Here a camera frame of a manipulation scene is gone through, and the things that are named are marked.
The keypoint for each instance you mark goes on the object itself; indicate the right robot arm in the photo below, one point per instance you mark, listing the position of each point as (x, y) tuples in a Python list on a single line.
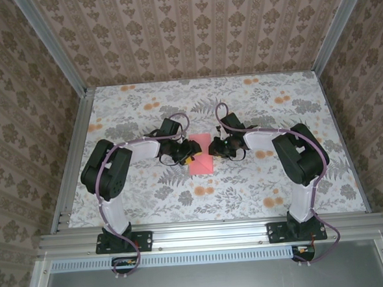
[(262, 139)]

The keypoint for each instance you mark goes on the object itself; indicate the aluminium mounting rail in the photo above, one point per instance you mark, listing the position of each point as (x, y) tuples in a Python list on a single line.
[(210, 235)]

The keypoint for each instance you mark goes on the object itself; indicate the grey metal panel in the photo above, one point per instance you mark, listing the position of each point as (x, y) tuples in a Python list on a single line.
[(213, 282)]

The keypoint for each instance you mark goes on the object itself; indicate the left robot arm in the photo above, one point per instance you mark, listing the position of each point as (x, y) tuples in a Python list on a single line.
[(143, 149)]

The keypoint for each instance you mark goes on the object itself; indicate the black controller board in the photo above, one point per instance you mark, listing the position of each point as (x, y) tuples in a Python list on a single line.
[(124, 264), (304, 253)]

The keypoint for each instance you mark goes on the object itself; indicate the aluminium frame post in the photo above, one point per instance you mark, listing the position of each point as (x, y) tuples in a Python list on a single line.
[(333, 24), (52, 44)]

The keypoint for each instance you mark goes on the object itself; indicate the pink square paper sheet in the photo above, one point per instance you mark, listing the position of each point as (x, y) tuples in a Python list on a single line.
[(201, 165)]

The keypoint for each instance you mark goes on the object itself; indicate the floral patterned table cover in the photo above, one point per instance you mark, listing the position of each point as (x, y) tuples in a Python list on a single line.
[(215, 207)]

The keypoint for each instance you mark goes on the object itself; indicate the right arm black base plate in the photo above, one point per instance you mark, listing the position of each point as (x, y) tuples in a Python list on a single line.
[(276, 232)]

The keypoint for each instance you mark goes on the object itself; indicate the aluminium side rail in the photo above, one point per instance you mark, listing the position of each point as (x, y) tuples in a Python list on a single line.
[(72, 160)]

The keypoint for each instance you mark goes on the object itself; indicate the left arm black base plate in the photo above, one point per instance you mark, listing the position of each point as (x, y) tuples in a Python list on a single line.
[(145, 240)]

